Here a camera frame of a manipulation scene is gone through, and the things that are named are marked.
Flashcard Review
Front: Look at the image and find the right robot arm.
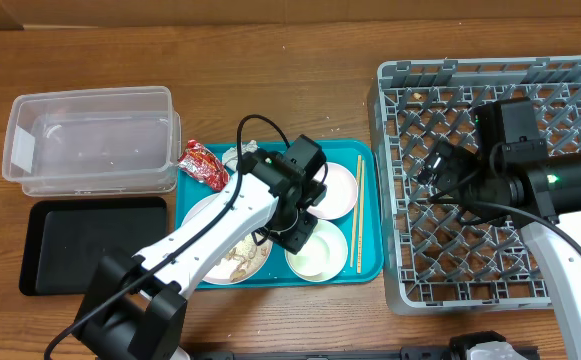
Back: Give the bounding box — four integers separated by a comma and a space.
417, 98, 581, 359

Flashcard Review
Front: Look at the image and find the wooden chopstick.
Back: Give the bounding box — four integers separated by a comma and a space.
349, 155, 362, 268
356, 159, 365, 274

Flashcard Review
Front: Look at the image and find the clear plastic storage bin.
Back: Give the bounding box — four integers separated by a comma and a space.
2, 86, 181, 197

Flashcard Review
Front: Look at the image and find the crumpled white tissue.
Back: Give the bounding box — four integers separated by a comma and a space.
221, 140, 258, 172

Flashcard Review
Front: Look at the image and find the grey dishwasher rack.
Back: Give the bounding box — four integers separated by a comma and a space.
368, 55, 581, 315

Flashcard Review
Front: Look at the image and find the black plastic tray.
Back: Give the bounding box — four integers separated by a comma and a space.
19, 197, 168, 296

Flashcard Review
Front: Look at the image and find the pale green bowl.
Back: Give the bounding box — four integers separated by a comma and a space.
285, 220, 348, 283

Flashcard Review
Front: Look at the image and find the red snack wrapper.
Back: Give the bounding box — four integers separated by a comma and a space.
178, 139, 230, 192

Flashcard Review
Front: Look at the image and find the white plate with food scraps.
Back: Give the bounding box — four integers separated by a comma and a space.
180, 191, 275, 286

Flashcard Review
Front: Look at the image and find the left wooden chopstick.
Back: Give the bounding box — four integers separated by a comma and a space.
349, 155, 362, 268

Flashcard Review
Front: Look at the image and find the right wooden chopstick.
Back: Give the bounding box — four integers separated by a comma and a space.
356, 159, 365, 274

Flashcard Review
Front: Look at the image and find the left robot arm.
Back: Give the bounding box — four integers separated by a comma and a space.
72, 136, 326, 359

